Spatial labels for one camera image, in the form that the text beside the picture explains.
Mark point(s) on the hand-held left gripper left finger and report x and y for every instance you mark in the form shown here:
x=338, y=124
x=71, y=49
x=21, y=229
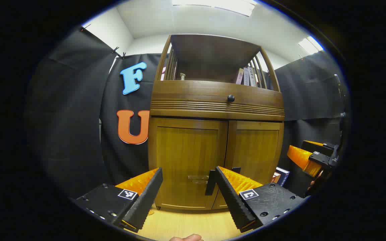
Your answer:
x=146, y=197

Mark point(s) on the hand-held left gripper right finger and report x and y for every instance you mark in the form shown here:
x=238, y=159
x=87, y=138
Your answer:
x=233, y=201

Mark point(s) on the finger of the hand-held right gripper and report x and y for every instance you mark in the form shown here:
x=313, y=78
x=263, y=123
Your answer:
x=317, y=146
x=302, y=159

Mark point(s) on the wooden shoe cabinet door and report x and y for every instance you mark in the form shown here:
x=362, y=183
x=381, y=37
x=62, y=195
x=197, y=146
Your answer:
x=255, y=147
x=183, y=150

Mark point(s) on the wooden double-door shoe cabinet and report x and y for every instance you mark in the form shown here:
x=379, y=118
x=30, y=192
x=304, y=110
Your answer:
x=209, y=107

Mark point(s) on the wooden cabinet drawer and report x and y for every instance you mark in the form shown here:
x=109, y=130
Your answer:
x=193, y=97

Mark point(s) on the dark blue book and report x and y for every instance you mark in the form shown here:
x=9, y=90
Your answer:
x=283, y=175

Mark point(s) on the red-brown book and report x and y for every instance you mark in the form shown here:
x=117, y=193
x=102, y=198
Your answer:
x=274, y=177

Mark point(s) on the black drawer knob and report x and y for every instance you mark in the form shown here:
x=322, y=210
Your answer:
x=231, y=98

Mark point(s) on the grey book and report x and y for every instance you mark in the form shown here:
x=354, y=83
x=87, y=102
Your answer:
x=246, y=76
x=252, y=77

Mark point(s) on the ceiling light panel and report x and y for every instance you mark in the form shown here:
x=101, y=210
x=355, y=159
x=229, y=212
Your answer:
x=310, y=45
x=216, y=6

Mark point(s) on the pale pink book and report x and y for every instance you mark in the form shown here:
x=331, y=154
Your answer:
x=239, y=76

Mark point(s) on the small metal object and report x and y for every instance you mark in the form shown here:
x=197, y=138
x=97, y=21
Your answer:
x=182, y=77

